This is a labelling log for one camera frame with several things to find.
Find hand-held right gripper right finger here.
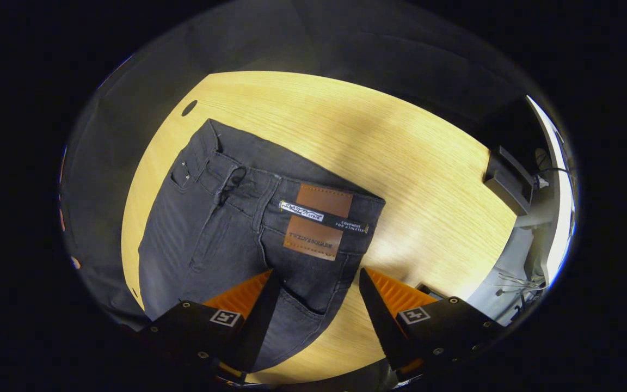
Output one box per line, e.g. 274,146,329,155
358,267,510,383

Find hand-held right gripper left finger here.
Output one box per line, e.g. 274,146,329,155
139,269,281,383

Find dark denim jeans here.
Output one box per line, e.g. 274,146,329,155
138,119,386,373

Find black box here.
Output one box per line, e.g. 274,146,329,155
482,145,536,217

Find bundle of thin cables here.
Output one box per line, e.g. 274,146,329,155
496,268,547,292

